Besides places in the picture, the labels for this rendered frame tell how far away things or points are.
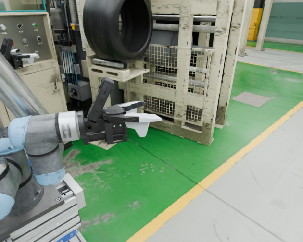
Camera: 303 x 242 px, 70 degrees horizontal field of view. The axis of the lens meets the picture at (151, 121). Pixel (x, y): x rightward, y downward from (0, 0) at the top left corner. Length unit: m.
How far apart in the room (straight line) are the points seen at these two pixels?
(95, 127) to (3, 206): 0.29
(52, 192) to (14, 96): 0.39
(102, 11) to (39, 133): 1.19
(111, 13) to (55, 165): 1.20
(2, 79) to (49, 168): 0.25
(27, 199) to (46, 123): 0.36
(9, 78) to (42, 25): 1.45
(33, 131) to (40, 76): 1.49
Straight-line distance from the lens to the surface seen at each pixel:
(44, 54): 2.10
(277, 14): 10.65
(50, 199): 0.88
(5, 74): 0.67
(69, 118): 0.56
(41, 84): 2.05
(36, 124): 0.57
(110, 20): 1.61
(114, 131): 0.57
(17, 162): 0.76
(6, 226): 0.86
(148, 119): 0.53
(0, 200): 0.65
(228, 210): 1.80
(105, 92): 0.55
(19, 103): 0.68
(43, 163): 0.61
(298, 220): 1.94
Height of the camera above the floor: 1.32
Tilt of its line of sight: 28 degrees down
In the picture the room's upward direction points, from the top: straight up
